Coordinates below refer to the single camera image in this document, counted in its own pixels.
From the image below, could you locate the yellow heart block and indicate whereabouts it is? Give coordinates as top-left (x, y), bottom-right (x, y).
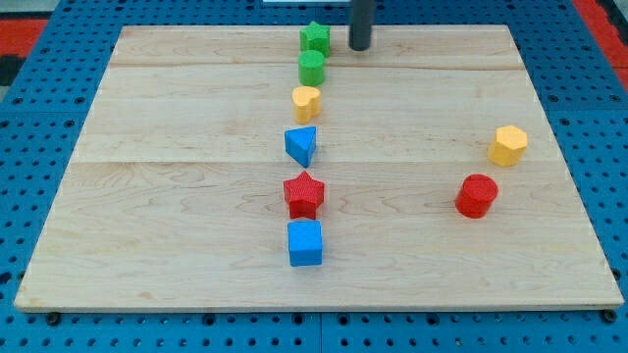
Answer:
top-left (291, 86), bottom-right (322, 125)

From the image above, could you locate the yellow hexagon block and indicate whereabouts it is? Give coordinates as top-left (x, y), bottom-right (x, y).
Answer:
top-left (487, 126), bottom-right (528, 167)

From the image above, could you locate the red star block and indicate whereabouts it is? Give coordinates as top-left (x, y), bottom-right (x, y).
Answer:
top-left (283, 172), bottom-right (325, 220)

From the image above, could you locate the blue triangle block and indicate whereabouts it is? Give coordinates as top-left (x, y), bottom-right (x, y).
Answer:
top-left (284, 126), bottom-right (317, 168)

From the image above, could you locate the blue cube block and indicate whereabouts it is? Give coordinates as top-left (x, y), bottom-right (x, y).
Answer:
top-left (288, 220), bottom-right (323, 267)

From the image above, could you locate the green cylinder block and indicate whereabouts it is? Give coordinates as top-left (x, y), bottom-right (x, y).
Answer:
top-left (298, 50), bottom-right (325, 86)

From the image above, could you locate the green star block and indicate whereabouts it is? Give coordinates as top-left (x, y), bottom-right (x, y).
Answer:
top-left (299, 22), bottom-right (331, 58)

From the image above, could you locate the light wooden board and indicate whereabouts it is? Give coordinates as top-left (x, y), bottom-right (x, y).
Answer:
top-left (15, 25), bottom-right (624, 313)

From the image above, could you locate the red cylinder block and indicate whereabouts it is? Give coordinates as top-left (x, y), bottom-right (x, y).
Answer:
top-left (454, 174), bottom-right (498, 219)

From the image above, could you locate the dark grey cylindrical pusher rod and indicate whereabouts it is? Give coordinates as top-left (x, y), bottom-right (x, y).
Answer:
top-left (348, 0), bottom-right (375, 52)

